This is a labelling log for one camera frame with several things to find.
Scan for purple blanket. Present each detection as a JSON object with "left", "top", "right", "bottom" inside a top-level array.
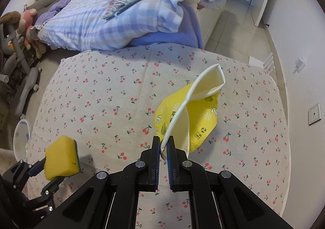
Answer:
[{"left": 36, "top": 0, "right": 205, "bottom": 51}]

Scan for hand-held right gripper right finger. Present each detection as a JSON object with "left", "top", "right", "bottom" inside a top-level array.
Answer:
[{"left": 166, "top": 136, "right": 290, "bottom": 229}]

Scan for blue checkered blanket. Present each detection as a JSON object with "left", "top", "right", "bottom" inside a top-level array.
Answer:
[{"left": 34, "top": 0, "right": 188, "bottom": 51}]

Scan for white wall socket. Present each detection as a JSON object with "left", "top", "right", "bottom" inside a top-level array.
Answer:
[{"left": 295, "top": 57, "right": 307, "bottom": 73}]

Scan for white plastic bucket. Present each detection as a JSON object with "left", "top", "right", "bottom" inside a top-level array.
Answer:
[{"left": 13, "top": 119, "right": 32, "bottom": 160}]

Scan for beige floral cloth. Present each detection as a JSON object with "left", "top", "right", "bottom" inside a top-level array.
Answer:
[{"left": 0, "top": 147, "right": 17, "bottom": 172}]

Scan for white bed frame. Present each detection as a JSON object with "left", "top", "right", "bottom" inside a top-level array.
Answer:
[{"left": 197, "top": 0, "right": 228, "bottom": 47}]

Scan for yellow sponge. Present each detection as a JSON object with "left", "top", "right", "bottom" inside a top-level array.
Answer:
[{"left": 44, "top": 136, "right": 81, "bottom": 180}]

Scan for brown plush monkey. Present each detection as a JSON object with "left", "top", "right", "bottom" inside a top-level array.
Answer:
[{"left": 0, "top": 11, "right": 23, "bottom": 35}]

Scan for pink plush toy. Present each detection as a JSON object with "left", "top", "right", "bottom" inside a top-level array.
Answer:
[{"left": 19, "top": 8, "right": 39, "bottom": 42}]

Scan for beige plush toy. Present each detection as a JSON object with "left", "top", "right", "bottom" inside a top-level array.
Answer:
[{"left": 27, "top": 29, "right": 47, "bottom": 59}]

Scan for white floor rack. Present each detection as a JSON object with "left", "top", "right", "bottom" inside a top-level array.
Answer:
[{"left": 264, "top": 53, "right": 275, "bottom": 74}]

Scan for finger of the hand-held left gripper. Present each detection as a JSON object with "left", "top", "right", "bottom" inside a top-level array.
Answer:
[
  {"left": 41, "top": 176, "right": 68, "bottom": 197},
  {"left": 27, "top": 158, "right": 48, "bottom": 177}
]

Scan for cherry print tablecloth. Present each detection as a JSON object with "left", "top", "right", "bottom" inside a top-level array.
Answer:
[{"left": 25, "top": 43, "right": 291, "bottom": 229}]

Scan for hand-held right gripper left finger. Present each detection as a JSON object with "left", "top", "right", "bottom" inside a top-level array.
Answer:
[{"left": 34, "top": 136, "right": 161, "bottom": 229}]

